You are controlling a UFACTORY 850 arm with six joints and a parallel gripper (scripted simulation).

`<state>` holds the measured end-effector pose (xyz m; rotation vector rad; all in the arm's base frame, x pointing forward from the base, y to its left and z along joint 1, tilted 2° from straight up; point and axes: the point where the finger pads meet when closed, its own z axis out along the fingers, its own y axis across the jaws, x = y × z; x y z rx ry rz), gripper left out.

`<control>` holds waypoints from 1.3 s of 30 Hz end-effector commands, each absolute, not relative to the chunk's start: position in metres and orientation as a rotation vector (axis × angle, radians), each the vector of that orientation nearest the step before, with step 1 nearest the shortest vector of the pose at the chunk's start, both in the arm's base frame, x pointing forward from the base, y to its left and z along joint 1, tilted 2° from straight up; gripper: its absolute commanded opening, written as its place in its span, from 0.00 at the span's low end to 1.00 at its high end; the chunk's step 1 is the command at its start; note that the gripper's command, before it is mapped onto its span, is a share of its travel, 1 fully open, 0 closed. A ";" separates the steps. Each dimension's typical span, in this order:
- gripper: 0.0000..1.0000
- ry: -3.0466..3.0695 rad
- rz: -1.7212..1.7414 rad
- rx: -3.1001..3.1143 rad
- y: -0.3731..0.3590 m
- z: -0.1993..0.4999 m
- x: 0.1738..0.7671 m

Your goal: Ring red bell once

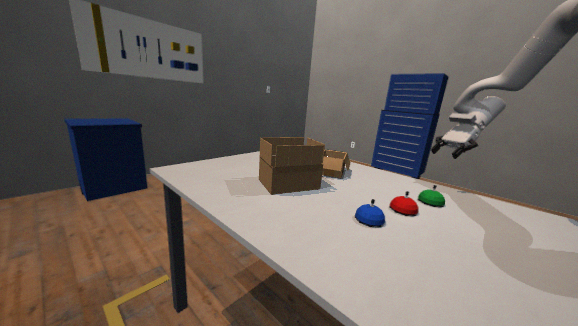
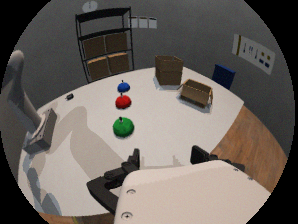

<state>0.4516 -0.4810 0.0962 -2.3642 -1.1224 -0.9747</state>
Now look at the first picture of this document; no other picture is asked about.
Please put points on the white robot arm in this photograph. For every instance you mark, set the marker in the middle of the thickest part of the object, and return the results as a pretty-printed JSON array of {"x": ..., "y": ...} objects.
[{"x": 553, "y": 34}]

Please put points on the brown cardboard box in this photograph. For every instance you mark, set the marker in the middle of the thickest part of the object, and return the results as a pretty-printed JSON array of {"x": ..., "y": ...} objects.
[
  {"x": 287, "y": 165},
  {"x": 333, "y": 163}
]

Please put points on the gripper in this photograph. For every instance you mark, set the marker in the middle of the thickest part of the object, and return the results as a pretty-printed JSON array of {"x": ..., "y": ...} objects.
[{"x": 458, "y": 136}]

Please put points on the blue bell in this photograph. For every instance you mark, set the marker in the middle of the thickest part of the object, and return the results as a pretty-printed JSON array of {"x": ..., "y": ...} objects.
[{"x": 370, "y": 215}]

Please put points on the green bell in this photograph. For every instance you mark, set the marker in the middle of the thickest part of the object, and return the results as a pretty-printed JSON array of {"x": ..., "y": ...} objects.
[{"x": 432, "y": 198}]

